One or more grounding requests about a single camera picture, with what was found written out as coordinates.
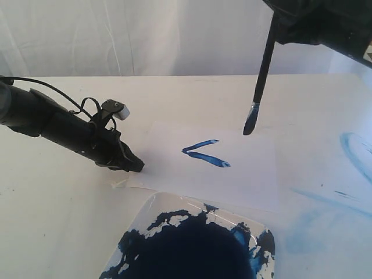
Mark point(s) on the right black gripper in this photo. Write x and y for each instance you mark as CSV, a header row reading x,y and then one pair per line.
x,y
341,25

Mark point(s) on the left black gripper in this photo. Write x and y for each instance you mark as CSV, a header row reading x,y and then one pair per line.
x,y
104,148

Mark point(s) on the white paper sheet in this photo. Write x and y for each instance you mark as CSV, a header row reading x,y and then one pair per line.
x,y
214,165

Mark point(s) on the black paintbrush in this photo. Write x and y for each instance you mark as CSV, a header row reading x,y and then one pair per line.
x,y
261,78

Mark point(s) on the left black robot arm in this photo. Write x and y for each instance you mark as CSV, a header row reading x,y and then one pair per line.
x,y
34,114

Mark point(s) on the white square paint plate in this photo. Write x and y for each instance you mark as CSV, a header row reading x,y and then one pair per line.
x,y
178,237

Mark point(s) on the white backdrop curtain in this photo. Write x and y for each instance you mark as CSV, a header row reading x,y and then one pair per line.
x,y
132,38

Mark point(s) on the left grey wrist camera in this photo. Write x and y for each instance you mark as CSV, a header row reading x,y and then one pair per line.
x,y
116,109

